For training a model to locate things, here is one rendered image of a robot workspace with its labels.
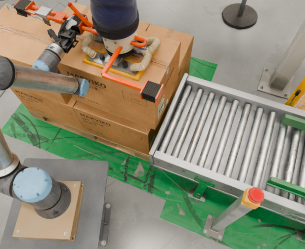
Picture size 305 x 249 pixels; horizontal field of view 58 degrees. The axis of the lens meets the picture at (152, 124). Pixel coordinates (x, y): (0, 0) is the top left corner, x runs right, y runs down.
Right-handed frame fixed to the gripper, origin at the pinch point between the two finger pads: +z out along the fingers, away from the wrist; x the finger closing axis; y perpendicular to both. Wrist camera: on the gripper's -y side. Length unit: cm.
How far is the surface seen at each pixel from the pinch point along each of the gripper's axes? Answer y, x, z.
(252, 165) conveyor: 121, -71, -12
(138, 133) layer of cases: 42, -68, -19
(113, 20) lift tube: 32.5, 19.1, -10.1
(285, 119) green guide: 132, -58, 22
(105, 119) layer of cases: 16, -65, -19
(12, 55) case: -43, -25, -17
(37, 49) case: -29.9, -25.1, -7.4
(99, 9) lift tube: 26.1, 23.5, -10.1
